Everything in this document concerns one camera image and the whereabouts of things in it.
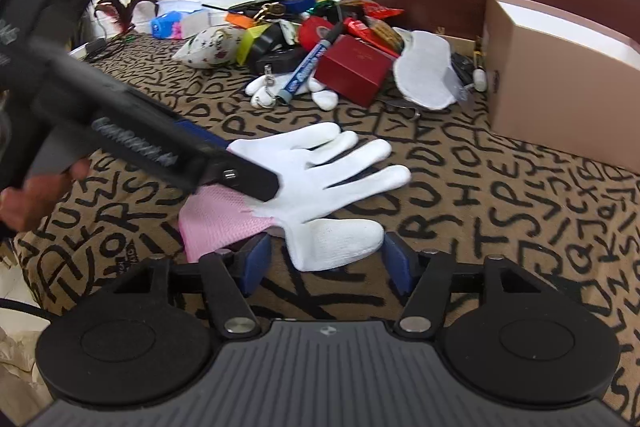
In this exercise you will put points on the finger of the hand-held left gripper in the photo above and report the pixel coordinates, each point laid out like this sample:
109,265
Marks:
245,179
200,134

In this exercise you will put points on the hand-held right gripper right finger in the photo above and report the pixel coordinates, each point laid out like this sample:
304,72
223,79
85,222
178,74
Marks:
397,264

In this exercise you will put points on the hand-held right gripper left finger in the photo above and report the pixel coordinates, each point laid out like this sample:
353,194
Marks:
254,259

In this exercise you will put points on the white glove with pink cuff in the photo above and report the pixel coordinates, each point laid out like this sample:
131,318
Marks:
320,177

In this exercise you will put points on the small white glove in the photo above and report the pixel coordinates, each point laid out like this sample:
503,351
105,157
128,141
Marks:
325,99

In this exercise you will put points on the red box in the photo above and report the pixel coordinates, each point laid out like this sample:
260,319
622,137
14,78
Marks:
352,69

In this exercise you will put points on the brown cardboard box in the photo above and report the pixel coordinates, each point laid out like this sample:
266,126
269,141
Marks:
550,72

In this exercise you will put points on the person's left hand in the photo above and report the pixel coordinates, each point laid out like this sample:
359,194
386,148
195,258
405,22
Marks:
27,207

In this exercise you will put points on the white patterned pouch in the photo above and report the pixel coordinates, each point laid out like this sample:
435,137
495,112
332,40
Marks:
210,44

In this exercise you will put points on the dark red feathers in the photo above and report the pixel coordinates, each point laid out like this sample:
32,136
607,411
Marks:
125,7

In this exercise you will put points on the yellow-green box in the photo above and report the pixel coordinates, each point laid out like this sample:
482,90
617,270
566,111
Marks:
245,44

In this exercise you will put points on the blue tissue pack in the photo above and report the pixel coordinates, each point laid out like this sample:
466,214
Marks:
165,27

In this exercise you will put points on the black case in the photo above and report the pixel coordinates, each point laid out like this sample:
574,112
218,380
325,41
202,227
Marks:
275,54

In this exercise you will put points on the letter print blanket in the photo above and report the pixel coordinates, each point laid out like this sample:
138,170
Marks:
500,207

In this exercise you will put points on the orange packet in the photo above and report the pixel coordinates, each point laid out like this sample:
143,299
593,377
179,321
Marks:
240,20

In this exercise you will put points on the blue marker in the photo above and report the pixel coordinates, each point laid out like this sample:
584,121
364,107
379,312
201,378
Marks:
305,67

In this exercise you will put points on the thin black rod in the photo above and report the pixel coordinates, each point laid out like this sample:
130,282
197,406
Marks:
250,0

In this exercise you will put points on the red tape roll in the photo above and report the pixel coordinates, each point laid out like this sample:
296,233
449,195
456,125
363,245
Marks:
312,29

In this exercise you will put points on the red snack packet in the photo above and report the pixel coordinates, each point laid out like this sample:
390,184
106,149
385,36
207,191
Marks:
377,9
372,34

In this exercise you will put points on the white insole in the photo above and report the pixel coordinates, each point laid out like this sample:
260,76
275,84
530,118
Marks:
420,72

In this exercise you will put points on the small white tube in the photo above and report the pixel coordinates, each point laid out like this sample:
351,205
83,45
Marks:
480,81

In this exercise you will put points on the beige crumpled paper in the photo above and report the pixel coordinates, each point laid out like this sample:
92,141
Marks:
20,357

